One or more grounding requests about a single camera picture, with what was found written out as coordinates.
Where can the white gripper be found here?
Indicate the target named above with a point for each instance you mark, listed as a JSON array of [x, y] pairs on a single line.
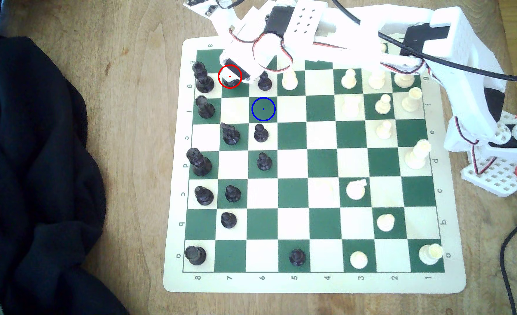
[[235, 69]]

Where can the black chess bishop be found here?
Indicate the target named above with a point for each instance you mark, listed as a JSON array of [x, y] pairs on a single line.
[[231, 82], [204, 197]]

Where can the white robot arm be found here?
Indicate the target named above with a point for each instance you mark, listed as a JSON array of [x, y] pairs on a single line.
[[451, 30]]

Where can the white grid robot base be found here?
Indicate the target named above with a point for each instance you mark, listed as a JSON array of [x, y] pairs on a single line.
[[499, 177]]

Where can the black chess pawn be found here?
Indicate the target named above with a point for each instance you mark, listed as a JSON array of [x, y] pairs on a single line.
[[228, 221], [264, 163], [264, 83], [233, 194], [261, 134], [297, 258]]

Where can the black chess king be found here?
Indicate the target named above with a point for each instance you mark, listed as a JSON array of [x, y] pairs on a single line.
[[204, 83]]

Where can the black chess knight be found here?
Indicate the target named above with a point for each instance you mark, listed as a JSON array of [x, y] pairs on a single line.
[[231, 136]]

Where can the black chess queen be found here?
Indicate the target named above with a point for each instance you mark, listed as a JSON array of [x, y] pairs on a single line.
[[200, 165]]

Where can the white chess piece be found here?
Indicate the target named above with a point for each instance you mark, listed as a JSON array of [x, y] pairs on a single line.
[[376, 81]]

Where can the white chess bishop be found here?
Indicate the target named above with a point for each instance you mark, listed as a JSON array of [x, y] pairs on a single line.
[[411, 103], [404, 81]]

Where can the white chess knight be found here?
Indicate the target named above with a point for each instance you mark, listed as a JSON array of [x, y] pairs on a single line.
[[355, 190]]

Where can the white chess queen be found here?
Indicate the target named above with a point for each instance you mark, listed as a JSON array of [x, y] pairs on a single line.
[[416, 158]]

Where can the white chess rook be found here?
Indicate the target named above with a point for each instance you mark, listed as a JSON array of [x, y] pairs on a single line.
[[429, 254]]

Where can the green white chessboard mat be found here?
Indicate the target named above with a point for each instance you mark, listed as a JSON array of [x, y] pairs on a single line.
[[292, 192]]

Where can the black cloth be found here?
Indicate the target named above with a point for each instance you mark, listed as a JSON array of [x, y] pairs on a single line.
[[35, 175]]

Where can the small camera module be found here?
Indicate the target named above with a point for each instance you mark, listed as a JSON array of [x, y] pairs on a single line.
[[201, 5]]

